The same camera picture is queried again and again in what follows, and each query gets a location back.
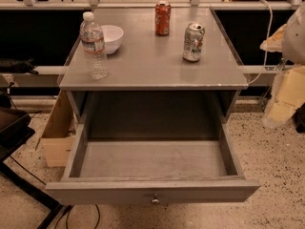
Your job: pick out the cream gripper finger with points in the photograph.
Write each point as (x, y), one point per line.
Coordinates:
(274, 42)

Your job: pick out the clear plastic water bottle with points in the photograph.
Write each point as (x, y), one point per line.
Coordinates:
(92, 39)

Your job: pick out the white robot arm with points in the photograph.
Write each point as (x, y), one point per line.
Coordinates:
(289, 39)

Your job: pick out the grey cabinet with top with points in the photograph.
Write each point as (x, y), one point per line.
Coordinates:
(149, 62)

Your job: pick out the metal drawer knob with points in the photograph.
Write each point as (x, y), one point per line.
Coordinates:
(155, 199)

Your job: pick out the open grey top drawer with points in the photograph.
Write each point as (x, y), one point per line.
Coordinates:
(131, 145)

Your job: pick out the silver green soda can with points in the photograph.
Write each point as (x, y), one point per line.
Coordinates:
(193, 41)

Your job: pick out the orange soda can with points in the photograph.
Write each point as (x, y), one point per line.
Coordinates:
(162, 17)

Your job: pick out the white ceramic bowl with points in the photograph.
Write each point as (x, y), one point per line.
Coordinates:
(113, 37)

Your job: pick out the cardboard box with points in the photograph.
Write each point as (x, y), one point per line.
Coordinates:
(58, 135)

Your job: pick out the black bag on ledge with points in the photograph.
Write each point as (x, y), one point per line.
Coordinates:
(16, 66)

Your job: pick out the black chair base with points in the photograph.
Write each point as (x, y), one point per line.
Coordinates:
(17, 209)

